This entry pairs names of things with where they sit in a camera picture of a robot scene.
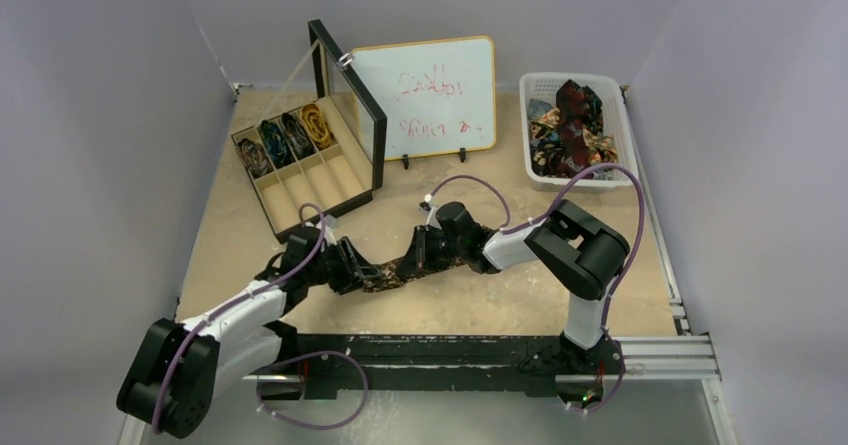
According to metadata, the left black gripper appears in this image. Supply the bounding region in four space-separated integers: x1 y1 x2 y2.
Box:
304 237 380 294

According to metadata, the brown floral black tie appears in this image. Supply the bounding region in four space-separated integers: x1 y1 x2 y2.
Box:
362 257 464 293

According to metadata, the white plastic basket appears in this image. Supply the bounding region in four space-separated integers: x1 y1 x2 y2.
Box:
519 72 639 191

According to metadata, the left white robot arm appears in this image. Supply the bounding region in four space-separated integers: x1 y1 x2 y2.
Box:
116 226 383 439

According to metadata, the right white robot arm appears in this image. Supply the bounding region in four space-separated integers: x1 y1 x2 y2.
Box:
393 199 631 372

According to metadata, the black tie storage box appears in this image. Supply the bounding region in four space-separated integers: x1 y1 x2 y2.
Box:
231 19 387 242

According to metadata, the dark grey rolled tie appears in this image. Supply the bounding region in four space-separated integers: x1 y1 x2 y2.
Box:
281 113 315 160

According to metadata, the yellow rolled tie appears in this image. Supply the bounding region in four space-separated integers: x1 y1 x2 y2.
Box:
300 103 334 150

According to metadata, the blue dark rolled tie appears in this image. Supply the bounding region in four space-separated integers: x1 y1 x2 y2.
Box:
258 120 293 169

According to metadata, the grey patterned rolled tie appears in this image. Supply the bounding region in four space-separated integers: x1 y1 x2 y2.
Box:
236 138 272 179

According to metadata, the small whiteboard with stand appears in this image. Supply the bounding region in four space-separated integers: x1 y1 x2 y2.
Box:
352 36 497 160

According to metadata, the colourful patterned tie pile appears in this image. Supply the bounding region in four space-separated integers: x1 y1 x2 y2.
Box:
527 99 619 178

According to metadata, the dark red tie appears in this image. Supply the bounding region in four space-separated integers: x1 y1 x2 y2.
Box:
555 80 603 177

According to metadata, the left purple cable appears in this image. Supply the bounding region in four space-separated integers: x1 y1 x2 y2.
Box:
150 203 370 435

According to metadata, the purple cable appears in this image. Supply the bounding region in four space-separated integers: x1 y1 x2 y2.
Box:
150 203 370 435
420 162 646 415

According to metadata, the black aluminium mounting rail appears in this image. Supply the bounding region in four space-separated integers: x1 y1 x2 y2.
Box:
135 332 722 404

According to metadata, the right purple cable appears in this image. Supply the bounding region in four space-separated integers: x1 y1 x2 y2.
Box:
420 162 646 415

